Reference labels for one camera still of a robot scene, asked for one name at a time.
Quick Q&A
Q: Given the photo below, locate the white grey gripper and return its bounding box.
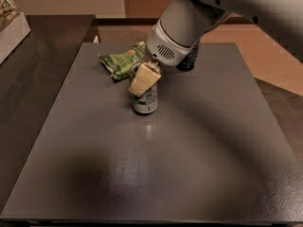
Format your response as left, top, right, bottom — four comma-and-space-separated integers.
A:
129, 0, 229, 96

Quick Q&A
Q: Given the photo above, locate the silver green 7up can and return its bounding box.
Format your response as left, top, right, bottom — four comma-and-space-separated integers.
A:
130, 63, 158, 114

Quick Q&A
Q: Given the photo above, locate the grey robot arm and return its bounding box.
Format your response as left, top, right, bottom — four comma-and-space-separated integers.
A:
144, 0, 303, 66

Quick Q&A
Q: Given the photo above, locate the green jalapeno chip bag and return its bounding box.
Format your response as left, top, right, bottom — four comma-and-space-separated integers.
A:
98, 41, 146, 81

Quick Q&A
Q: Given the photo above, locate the dark blue soda can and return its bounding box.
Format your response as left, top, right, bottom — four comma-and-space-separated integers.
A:
176, 42, 200, 71

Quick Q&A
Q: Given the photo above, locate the dark side table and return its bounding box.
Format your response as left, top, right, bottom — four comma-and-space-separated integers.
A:
0, 15, 97, 212

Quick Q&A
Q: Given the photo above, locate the white box with snacks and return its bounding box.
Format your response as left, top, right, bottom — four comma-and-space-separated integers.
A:
0, 0, 31, 64

